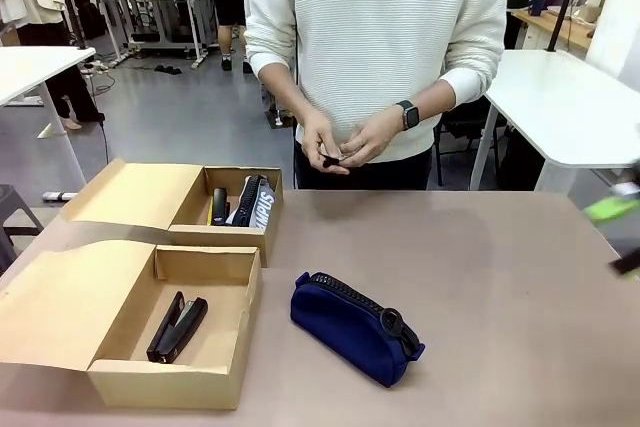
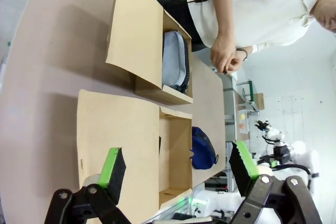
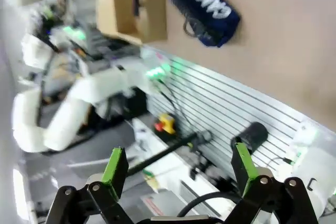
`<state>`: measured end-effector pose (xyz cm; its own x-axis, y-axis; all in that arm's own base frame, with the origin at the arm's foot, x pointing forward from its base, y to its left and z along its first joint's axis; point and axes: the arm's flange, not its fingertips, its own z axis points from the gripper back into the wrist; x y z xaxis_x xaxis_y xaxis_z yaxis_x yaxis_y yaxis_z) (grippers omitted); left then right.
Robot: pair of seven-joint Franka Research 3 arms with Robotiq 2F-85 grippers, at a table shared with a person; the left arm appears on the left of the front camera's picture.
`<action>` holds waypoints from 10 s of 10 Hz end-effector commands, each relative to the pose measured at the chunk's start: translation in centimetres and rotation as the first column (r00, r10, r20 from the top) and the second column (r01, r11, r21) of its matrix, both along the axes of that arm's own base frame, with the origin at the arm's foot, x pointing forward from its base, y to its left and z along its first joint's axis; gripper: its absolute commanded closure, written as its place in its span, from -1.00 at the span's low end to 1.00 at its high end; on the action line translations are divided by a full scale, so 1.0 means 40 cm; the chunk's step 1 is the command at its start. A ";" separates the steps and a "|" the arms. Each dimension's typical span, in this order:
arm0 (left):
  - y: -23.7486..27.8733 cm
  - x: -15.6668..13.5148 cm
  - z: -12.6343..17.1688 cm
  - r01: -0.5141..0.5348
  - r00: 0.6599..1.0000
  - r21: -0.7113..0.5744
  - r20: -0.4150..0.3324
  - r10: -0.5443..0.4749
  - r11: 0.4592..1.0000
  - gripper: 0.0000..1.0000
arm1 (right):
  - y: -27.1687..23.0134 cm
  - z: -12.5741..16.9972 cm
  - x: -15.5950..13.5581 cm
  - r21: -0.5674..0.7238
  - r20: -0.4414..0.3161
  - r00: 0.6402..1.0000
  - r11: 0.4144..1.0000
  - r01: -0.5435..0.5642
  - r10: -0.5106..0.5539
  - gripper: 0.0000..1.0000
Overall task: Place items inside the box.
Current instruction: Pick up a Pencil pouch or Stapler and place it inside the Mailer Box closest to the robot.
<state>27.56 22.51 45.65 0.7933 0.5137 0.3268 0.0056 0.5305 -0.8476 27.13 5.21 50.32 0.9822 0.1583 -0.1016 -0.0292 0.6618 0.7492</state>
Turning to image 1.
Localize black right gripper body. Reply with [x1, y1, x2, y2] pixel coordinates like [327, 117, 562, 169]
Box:
[612, 159, 640, 198]

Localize small silver black item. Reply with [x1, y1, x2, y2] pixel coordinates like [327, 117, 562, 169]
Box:
[319, 144, 359, 171]

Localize navy blue pencil case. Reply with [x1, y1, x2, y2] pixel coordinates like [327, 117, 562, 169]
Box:
[290, 271, 427, 389]

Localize small black stapler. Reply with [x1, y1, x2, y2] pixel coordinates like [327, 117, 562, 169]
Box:
[210, 187, 232, 226]

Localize large black stapler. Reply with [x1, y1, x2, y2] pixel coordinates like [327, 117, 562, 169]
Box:
[145, 290, 209, 365]

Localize small cardboard box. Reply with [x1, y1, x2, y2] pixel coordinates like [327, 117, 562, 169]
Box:
[59, 157, 285, 268]

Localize large cardboard box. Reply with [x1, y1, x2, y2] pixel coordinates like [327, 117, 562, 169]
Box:
[0, 239, 265, 411]

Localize person left forearm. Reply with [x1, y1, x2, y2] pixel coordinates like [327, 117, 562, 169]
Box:
[417, 77, 459, 123]

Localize person right forearm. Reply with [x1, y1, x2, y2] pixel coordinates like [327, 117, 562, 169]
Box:
[259, 54, 321, 121]

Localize person left hand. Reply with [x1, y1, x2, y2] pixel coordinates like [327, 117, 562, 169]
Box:
[342, 105, 405, 167]

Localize person right hand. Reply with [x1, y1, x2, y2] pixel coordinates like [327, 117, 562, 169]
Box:
[299, 109, 351, 176]

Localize white table rounded corner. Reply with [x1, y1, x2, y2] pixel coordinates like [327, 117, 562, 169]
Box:
[469, 49, 640, 193]

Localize wooden table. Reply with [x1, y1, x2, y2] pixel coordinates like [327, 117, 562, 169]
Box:
[512, 5, 601, 61]

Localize white beige cylinder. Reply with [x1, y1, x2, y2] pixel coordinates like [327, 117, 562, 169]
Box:
[582, 0, 606, 23]

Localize dark smartwatch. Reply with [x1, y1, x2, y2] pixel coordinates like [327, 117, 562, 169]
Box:
[396, 99, 422, 132]

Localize person in white sweater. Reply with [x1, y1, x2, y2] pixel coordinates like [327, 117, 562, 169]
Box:
[243, 0, 509, 192]

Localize white table square corners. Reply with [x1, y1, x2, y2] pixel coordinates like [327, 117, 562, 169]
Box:
[0, 45, 97, 202]

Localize grey stool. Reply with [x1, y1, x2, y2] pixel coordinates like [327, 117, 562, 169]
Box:
[0, 184, 45, 276]

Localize black neck cord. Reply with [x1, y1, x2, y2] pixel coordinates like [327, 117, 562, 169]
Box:
[292, 0, 308, 98]

